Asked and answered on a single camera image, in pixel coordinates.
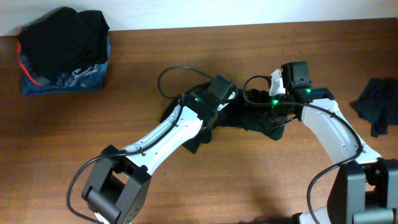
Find crumpled dark navy garment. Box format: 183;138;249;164
350;78;397;138

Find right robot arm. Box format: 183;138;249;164
244;61;397;224

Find grey garment with pink trim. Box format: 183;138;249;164
17;38;50;87

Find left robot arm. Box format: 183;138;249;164
81;75;238;223

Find black t-shirt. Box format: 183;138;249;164
159;82;297;154

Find folded black garment on pile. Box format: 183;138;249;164
17;7;109;82

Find folded blue jeans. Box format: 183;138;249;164
22;37;111;95

